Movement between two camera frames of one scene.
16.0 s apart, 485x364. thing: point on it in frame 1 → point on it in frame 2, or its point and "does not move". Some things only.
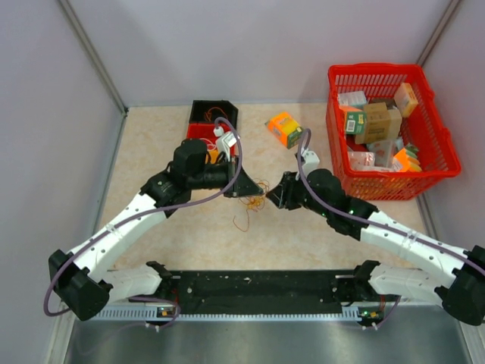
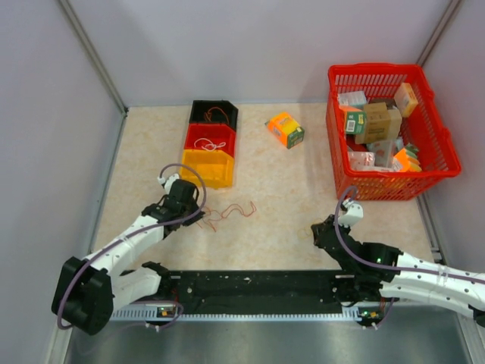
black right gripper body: x=295 y=196 → x=330 y=224
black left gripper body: x=232 y=170 → x=190 y=208
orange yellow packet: x=407 y=160 does not move
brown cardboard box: x=377 y=123 does not move
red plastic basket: x=424 y=131 does not move
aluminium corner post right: x=449 y=12 does not move
